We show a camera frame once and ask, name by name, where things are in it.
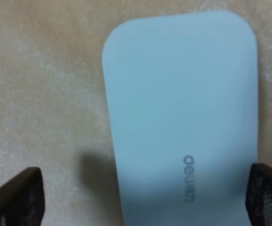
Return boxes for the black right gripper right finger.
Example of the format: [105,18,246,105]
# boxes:
[245,163,272,226]

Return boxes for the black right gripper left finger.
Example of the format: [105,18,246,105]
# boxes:
[0,167,44,226]

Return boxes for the white whiteboard eraser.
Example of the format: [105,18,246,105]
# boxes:
[102,11,258,226]

